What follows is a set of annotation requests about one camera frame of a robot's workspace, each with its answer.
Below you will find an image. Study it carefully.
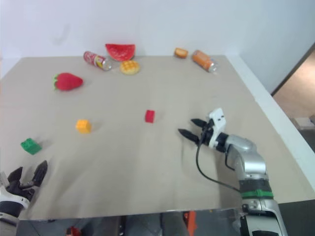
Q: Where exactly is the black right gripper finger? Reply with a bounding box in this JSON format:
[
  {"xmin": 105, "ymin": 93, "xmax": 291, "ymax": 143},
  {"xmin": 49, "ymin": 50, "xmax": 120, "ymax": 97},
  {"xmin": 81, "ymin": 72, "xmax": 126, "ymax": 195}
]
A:
[
  {"xmin": 177, "ymin": 128, "xmax": 200, "ymax": 145},
  {"xmin": 190, "ymin": 118, "xmax": 208, "ymax": 129}
]

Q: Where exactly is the orange object under table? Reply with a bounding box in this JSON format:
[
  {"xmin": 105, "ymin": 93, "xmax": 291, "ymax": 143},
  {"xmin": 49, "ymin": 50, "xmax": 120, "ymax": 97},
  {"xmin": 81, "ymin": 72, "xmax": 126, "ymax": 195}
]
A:
[{"xmin": 183, "ymin": 210, "xmax": 198, "ymax": 236}]

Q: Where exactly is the red watermelon slice toy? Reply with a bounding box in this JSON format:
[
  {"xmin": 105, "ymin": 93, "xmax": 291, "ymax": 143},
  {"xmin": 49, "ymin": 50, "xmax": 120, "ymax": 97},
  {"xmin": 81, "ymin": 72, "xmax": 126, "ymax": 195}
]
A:
[{"xmin": 105, "ymin": 43, "xmax": 136, "ymax": 61}]

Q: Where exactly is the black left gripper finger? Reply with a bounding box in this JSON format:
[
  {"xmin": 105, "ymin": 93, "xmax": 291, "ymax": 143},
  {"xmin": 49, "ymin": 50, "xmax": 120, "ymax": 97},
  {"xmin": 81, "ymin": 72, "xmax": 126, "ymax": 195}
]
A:
[
  {"xmin": 7, "ymin": 166, "xmax": 24, "ymax": 189},
  {"xmin": 31, "ymin": 160, "xmax": 49, "ymax": 189}
]

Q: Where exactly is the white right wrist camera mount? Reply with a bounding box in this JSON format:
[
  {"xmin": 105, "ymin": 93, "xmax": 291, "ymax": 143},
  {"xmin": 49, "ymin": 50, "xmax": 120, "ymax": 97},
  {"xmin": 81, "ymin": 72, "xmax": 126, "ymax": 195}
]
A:
[{"xmin": 208, "ymin": 107, "xmax": 227, "ymax": 149}]

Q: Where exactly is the red soda can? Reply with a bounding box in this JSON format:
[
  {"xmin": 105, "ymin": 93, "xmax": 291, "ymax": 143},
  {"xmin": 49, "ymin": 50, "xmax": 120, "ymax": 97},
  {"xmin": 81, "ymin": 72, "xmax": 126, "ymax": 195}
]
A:
[{"xmin": 83, "ymin": 51, "xmax": 113, "ymax": 72}]

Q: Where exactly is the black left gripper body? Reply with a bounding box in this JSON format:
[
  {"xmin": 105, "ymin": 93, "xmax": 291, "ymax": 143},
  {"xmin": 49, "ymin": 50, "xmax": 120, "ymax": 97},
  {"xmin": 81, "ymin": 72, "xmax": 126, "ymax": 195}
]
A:
[{"xmin": 5, "ymin": 180, "xmax": 36, "ymax": 202}]

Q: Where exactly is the red toy brick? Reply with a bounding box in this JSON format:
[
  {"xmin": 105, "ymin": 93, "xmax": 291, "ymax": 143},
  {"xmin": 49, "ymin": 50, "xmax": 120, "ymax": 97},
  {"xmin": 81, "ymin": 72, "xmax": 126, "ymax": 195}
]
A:
[{"xmin": 144, "ymin": 110, "xmax": 156, "ymax": 123}]

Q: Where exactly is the yellow pineapple bun toy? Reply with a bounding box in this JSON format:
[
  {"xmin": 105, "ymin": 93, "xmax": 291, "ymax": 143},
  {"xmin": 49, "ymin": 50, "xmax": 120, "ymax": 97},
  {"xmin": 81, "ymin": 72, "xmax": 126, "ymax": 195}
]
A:
[{"xmin": 120, "ymin": 60, "xmax": 140, "ymax": 75}]

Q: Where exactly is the small brown bread toy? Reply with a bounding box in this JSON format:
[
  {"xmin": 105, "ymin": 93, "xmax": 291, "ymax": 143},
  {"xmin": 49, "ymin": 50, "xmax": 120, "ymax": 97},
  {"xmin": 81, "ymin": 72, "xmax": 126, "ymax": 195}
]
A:
[{"xmin": 174, "ymin": 47, "xmax": 189, "ymax": 59}]

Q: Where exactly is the red toy strawberry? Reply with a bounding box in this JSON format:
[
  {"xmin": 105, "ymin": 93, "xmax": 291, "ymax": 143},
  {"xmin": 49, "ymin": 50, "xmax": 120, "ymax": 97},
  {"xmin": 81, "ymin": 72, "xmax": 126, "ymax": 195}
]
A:
[{"xmin": 52, "ymin": 72, "xmax": 84, "ymax": 92}]

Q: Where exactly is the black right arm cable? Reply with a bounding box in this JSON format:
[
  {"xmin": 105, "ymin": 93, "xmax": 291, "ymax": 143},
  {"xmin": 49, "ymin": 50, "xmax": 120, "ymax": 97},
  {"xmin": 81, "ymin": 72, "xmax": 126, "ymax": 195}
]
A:
[{"xmin": 195, "ymin": 124, "xmax": 242, "ymax": 193}]

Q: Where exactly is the green toy brick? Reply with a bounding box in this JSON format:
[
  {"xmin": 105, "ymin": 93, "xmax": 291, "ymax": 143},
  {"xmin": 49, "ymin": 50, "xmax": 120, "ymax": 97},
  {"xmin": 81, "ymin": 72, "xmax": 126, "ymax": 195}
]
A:
[{"xmin": 20, "ymin": 138, "xmax": 42, "ymax": 155}]

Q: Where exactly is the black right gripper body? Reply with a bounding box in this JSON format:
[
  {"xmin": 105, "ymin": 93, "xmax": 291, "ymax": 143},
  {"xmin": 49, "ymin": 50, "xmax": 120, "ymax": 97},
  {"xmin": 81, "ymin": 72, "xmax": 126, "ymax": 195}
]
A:
[{"xmin": 197, "ymin": 120, "xmax": 215, "ymax": 148}]

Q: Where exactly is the red object under table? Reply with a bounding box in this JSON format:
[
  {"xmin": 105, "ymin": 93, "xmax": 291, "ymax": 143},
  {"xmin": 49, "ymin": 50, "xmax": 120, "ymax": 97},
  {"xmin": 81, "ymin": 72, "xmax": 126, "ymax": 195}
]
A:
[{"xmin": 65, "ymin": 226, "xmax": 82, "ymax": 236}]

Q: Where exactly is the orange toy brick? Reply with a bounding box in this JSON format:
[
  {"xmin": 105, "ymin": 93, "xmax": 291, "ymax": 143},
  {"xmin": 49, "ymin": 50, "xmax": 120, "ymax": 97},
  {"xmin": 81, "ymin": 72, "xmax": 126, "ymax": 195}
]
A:
[{"xmin": 75, "ymin": 119, "xmax": 92, "ymax": 134}]

